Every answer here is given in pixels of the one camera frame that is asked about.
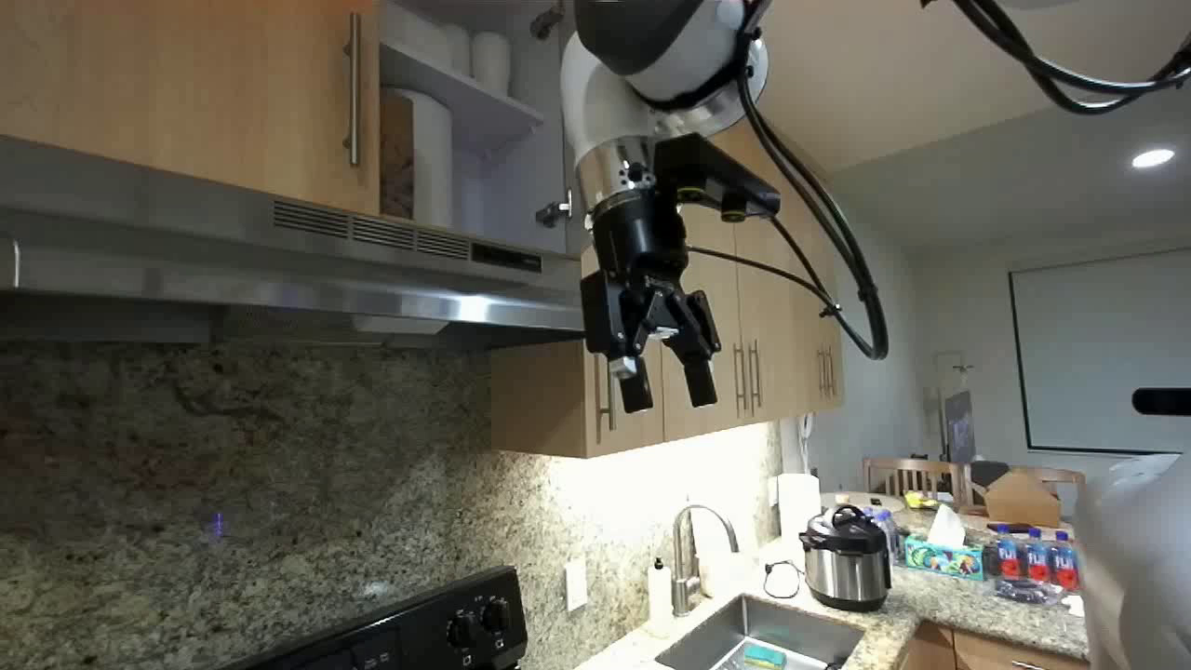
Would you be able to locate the round ceiling light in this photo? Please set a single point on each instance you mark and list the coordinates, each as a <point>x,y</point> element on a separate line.
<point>1153,157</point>

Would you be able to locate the white projector screen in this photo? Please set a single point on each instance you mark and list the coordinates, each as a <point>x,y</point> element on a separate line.
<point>1103,354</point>

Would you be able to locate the water bottle with red label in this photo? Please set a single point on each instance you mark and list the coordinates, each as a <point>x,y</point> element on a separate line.
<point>1067,564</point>
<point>1035,561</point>
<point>1008,561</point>

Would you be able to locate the teal tissue box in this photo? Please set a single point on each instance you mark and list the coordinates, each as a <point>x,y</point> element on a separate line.
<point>942,558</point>

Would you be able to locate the blue green sponge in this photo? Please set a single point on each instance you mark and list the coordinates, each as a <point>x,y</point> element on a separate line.
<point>763,658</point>

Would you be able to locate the brown cardboard box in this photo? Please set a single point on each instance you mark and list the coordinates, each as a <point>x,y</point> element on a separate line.
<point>397,153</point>

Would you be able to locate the small white paper roll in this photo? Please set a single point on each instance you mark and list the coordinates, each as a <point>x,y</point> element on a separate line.
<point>493,60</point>

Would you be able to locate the steel electric pressure cooker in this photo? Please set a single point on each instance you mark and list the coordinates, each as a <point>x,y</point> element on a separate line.
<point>846,564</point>

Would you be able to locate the white countertop paper towel roll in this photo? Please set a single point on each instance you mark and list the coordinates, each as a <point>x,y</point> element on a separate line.
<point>798,508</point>

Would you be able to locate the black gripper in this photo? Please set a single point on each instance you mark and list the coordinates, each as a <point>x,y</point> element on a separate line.
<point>638,243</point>

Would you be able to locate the chrome kitchen faucet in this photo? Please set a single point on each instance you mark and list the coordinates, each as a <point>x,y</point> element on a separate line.
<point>685,561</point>

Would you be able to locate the wooden wall cabinet row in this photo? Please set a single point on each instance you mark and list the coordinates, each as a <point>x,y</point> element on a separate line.
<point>712,374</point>

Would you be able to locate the white wall outlet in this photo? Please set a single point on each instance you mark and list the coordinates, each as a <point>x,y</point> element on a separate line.
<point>576,586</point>

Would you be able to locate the black electric stove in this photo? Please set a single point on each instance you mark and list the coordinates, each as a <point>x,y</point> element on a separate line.
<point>411,636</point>

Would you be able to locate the stainless steel sink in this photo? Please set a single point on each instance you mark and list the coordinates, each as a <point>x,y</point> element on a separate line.
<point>795,628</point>

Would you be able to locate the white soap dispenser bottle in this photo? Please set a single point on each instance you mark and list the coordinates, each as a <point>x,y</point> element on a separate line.
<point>660,592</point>

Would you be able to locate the stainless steel range hood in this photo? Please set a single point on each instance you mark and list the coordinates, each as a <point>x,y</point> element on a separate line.
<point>248,267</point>

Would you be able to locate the black bar shaped object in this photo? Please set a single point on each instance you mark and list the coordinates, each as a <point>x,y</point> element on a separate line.
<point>1161,399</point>

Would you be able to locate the wooden base cabinet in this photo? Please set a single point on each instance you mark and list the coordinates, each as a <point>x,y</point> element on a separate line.
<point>979,652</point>

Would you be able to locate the white cabinet shelf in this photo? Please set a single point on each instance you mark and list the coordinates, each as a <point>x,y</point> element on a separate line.
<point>478,106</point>

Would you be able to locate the white fabric shape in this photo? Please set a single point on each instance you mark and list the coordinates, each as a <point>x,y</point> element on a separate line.
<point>1148,571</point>

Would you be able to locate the dark wall frame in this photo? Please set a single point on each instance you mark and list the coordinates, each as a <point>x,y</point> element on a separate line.
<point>958,430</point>

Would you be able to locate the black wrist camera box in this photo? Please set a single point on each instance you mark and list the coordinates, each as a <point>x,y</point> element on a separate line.
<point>712,173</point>

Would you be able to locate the clear plastic bottle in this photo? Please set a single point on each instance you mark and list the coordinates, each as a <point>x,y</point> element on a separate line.
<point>883,523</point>

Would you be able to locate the wooden hood cabinet door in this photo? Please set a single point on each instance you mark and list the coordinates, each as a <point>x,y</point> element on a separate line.
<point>174,89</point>
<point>558,181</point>

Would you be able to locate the round tan chair back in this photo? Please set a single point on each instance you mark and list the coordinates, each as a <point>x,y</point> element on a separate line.
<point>1025,501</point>

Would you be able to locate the large white paper towel roll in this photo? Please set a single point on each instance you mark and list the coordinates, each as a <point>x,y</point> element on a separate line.
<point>433,161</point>

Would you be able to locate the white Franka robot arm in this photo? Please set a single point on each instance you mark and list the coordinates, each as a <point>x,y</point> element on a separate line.
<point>670,75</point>

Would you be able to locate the wooden chair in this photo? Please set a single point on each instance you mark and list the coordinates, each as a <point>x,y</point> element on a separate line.
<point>918,473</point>

